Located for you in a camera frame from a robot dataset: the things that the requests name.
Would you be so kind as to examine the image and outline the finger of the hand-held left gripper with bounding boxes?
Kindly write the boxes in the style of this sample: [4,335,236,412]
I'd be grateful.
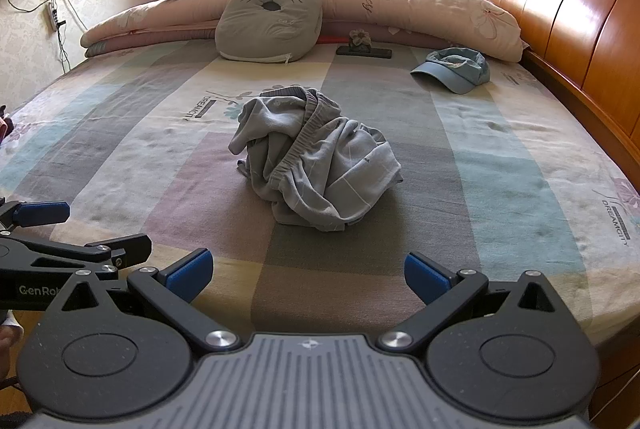
[0,197,71,232]
[84,234,153,270]

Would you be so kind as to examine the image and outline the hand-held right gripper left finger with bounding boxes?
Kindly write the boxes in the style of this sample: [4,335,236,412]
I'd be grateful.
[60,248,242,356]

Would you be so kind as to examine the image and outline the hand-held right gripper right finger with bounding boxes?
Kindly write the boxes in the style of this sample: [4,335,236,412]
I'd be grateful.
[376,251,556,355]

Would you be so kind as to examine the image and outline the grey pants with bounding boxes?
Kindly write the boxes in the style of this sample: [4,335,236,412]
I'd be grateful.
[229,88,403,234]

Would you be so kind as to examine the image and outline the bed with patchwork sheet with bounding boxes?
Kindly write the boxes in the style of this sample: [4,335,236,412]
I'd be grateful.
[0,29,640,360]

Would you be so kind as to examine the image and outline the blue cap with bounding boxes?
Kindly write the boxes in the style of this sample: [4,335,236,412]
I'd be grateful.
[410,47,491,96]

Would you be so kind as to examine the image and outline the black phone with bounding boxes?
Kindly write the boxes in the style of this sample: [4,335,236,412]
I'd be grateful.
[336,44,392,58]

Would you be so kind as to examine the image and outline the grey cat-face cushion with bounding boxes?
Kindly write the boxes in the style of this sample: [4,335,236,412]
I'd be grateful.
[215,0,325,64]

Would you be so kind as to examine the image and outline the pink folded quilt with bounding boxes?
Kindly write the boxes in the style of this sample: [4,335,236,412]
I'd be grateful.
[80,0,523,62]

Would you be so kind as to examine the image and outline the wooden headboard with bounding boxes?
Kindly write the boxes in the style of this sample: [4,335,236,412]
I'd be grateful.
[475,0,640,190]

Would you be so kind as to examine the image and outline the black power cables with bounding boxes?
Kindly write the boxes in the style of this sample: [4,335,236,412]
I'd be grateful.
[5,0,71,74]

